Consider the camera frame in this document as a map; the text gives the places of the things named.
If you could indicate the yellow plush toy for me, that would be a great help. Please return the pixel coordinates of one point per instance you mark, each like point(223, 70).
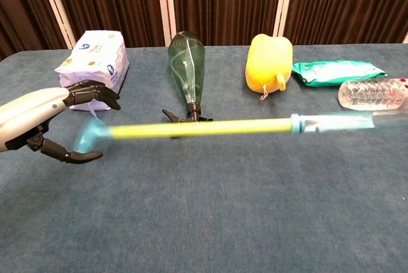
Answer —
point(267, 62)

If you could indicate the white purple tissue pack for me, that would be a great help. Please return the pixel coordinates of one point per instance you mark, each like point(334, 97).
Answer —
point(95, 59)

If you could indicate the clear plastic water bottle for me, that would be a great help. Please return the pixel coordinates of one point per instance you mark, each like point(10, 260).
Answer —
point(366, 94)

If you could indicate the white screen frame post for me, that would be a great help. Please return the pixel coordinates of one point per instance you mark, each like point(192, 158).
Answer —
point(165, 5)
point(284, 2)
point(55, 2)

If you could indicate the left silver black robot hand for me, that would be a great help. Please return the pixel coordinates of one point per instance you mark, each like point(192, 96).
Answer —
point(25, 113)

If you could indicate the green wet wipes pack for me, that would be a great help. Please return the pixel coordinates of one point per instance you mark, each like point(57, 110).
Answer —
point(334, 72)

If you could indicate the green spray bottle black trigger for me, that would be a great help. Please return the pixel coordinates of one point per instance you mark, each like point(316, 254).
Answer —
point(186, 62)

